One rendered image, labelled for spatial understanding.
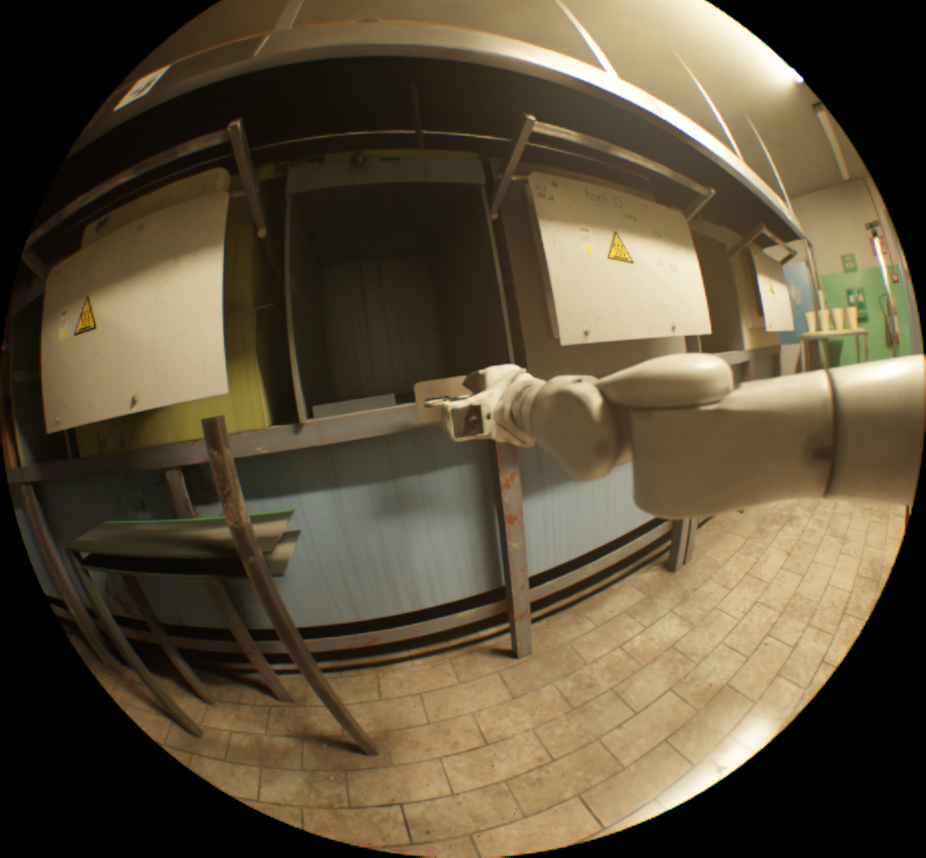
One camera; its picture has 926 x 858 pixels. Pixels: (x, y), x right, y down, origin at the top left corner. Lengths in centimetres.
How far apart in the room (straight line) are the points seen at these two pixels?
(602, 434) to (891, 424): 16
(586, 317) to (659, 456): 53
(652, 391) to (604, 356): 71
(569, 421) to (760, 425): 12
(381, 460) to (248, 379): 34
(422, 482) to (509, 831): 90
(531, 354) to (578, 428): 54
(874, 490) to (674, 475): 11
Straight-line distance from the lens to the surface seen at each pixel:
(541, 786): 94
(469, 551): 85
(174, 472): 83
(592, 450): 20
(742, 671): 117
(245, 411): 70
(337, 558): 82
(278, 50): 70
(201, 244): 67
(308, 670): 69
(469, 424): 33
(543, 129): 72
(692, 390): 16
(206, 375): 60
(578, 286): 69
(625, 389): 18
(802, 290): 352
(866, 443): 17
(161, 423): 82
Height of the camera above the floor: 91
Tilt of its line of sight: 4 degrees down
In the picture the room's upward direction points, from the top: 8 degrees counter-clockwise
